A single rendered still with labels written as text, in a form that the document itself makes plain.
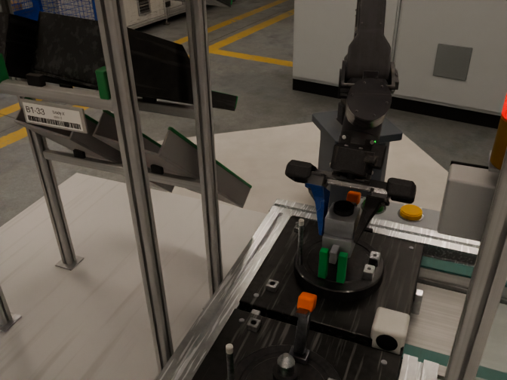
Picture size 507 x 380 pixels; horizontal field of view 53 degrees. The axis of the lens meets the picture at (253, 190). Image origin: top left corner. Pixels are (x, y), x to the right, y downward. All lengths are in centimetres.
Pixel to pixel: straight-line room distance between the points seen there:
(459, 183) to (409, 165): 83
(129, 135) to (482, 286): 41
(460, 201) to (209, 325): 40
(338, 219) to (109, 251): 52
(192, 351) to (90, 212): 57
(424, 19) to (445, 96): 54
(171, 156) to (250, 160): 66
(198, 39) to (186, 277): 48
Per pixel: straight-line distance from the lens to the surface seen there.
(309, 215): 97
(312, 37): 405
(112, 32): 53
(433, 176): 135
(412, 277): 85
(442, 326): 86
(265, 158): 138
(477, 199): 57
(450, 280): 92
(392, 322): 74
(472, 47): 372
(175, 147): 73
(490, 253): 57
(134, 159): 58
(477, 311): 63
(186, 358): 73
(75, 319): 96
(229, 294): 81
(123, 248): 109
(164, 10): 645
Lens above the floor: 151
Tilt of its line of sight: 32 degrees down
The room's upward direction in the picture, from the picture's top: 1 degrees counter-clockwise
